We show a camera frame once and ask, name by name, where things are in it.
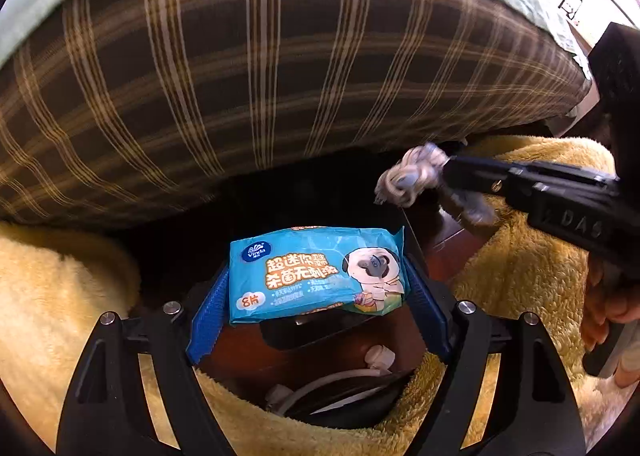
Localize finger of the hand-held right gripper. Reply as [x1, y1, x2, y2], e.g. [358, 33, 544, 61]
[442, 155, 621, 209]

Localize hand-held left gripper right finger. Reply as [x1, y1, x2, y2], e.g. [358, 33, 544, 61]
[405, 256, 586, 456]

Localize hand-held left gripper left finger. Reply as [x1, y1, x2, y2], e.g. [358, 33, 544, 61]
[55, 268, 236, 456]

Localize grey white knotted rope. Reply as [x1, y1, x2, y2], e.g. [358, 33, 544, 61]
[375, 143, 497, 228]

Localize blue wet wipes packet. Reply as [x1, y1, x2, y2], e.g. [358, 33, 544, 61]
[229, 225, 412, 327]

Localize person's right hand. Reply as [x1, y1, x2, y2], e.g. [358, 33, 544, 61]
[580, 256, 640, 349]

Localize white plug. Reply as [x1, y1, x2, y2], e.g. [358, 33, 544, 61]
[264, 383, 292, 413]
[364, 344, 397, 373]

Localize yellow fleece blanket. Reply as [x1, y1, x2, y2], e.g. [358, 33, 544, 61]
[0, 136, 631, 456]

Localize black round object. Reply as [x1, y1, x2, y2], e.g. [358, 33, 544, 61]
[282, 375, 407, 432]

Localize brown plaid mattress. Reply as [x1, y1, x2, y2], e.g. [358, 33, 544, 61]
[0, 0, 593, 232]

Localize white power cable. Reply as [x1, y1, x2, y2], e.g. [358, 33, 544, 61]
[265, 365, 398, 412]

